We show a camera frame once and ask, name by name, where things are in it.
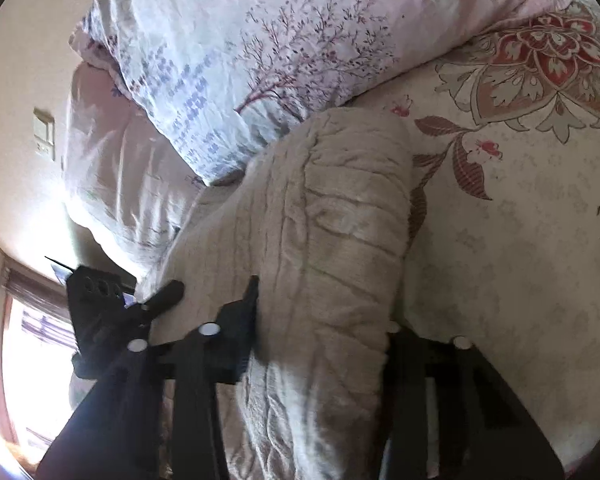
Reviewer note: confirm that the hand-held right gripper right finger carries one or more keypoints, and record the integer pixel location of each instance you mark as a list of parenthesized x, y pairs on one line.
[(420, 385)]

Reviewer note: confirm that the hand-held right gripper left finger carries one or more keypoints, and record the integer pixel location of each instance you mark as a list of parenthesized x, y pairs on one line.
[(230, 340)]

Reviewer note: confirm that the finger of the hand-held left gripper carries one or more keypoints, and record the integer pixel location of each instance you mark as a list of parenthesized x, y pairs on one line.
[(165, 295)]

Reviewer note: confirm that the window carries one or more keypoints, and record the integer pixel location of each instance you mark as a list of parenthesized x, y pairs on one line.
[(35, 360)]

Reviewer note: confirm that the white pillow with flower sprigs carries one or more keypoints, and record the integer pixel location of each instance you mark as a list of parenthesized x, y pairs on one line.
[(115, 170)]

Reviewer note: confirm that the floral bedspread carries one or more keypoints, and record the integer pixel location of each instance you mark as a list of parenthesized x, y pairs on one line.
[(510, 200)]

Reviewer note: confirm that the lavender and tree print pillow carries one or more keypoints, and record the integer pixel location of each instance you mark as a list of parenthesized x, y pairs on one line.
[(280, 50)]

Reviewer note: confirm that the wall switch plate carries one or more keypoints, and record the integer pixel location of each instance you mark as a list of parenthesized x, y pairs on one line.
[(44, 129)]

